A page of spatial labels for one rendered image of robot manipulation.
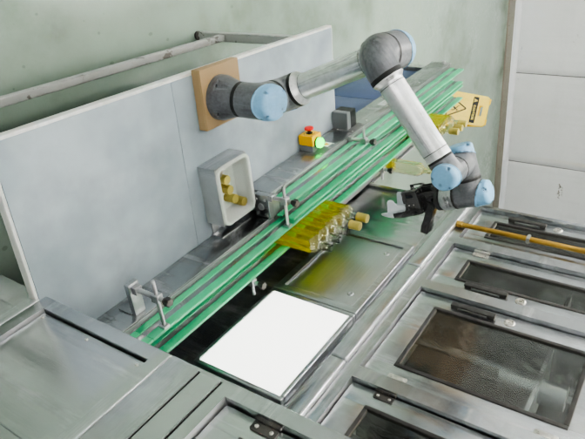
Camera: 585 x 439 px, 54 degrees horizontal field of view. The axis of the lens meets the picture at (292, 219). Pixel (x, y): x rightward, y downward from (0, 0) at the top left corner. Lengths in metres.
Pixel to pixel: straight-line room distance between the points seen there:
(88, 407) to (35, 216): 0.55
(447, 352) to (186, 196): 0.99
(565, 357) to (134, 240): 1.36
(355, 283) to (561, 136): 6.25
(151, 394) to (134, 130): 0.83
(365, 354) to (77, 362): 0.86
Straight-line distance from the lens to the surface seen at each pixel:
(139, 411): 1.29
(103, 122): 1.73
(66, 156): 1.68
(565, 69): 7.87
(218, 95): 1.93
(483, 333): 1.99
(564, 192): 8.43
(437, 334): 1.97
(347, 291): 2.07
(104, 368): 1.44
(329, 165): 2.37
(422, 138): 1.63
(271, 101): 1.86
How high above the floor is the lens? 2.11
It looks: 32 degrees down
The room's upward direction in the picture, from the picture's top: 104 degrees clockwise
